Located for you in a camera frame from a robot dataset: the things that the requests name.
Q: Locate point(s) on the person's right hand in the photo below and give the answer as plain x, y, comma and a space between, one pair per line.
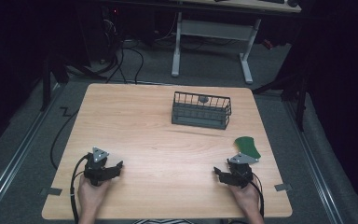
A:
245, 197

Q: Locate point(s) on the metal floor rail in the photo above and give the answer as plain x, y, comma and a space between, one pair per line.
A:
18, 152
315, 165

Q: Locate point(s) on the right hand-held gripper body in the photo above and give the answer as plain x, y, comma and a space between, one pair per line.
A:
241, 172

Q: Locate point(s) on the black computer mouse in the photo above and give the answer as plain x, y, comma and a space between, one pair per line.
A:
292, 2

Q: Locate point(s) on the black metal stand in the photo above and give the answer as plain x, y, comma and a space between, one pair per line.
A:
46, 81
301, 93

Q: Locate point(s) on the white-legged desk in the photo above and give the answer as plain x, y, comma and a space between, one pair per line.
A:
213, 29

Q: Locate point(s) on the person's striped clothing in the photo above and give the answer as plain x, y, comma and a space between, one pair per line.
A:
163, 221

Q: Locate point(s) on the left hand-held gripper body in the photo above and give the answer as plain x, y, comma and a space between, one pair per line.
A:
97, 169

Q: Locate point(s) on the green flat piece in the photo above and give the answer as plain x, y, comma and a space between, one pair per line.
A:
247, 145

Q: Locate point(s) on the small grey round object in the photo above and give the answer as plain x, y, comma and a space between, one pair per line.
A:
203, 99

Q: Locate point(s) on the person's left hand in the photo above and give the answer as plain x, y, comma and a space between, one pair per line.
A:
90, 194

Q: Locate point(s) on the black computer tower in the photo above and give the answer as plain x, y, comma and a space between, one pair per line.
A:
109, 31

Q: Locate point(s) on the small red object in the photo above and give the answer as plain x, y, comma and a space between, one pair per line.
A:
268, 44

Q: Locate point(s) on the grey tape strip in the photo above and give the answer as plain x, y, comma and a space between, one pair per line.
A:
282, 187
52, 191

